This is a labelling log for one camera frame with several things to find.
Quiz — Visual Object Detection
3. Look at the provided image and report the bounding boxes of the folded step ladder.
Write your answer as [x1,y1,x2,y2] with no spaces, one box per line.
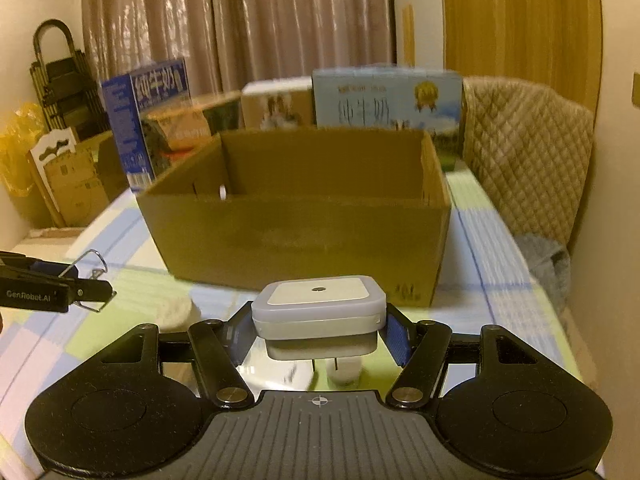
[30,20,108,143]

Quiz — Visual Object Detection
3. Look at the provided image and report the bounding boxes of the white plug adapter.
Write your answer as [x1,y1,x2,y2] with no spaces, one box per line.
[149,294,195,332]

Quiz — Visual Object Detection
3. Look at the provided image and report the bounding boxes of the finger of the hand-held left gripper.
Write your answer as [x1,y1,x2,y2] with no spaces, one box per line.
[0,251,79,282]

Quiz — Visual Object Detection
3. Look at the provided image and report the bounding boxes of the yellow plastic bag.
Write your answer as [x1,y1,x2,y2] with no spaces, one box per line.
[0,102,51,197]

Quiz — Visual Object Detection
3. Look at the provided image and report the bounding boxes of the checkered tablecloth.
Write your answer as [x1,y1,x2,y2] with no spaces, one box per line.
[0,169,585,480]

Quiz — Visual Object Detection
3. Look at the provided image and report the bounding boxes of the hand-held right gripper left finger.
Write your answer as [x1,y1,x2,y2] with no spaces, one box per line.
[82,301,266,409]

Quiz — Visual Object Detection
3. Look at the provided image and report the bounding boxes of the black binder clip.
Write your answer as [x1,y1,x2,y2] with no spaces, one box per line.
[60,249,118,313]

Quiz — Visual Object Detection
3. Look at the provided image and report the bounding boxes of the grey fluffy cloth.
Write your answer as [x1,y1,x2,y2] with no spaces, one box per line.
[515,234,572,311]

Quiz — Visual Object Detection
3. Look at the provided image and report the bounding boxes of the white square night light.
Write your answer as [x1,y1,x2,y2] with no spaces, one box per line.
[251,275,387,362]

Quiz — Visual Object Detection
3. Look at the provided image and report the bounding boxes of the pinkish brown curtain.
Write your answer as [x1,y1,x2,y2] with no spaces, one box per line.
[80,0,396,100]

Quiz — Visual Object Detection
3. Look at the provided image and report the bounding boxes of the white photo print carton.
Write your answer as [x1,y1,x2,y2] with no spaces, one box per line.
[241,79,316,132]

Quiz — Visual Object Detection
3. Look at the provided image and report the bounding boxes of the brown printed carton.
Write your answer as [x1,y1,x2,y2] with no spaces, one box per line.
[142,91,244,173]

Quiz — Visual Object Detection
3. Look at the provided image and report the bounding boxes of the small white round object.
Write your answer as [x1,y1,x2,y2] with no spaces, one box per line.
[325,357,362,387]

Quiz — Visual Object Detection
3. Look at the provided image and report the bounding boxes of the light blue milk carton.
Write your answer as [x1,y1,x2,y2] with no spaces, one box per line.
[311,64,463,173]

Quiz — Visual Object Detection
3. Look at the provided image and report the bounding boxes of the brown cardboard box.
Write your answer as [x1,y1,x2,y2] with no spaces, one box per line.
[136,129,452,308]

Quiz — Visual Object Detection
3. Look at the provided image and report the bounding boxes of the wooden door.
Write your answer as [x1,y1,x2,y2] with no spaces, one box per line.
[440,0,602,113]

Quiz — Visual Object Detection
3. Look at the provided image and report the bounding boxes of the flattened cardboard boxes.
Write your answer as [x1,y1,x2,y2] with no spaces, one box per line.
[27,127,130,228]

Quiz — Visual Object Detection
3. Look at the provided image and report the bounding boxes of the dark blue milk carton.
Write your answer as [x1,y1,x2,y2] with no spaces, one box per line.
[101,57,193,194]

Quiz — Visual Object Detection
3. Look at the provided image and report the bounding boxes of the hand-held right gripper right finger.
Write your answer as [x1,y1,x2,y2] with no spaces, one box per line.
[382,305,556,409]

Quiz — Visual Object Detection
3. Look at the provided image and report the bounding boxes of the beige quilted chair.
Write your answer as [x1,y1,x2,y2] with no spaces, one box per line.
[462,77,596,248]

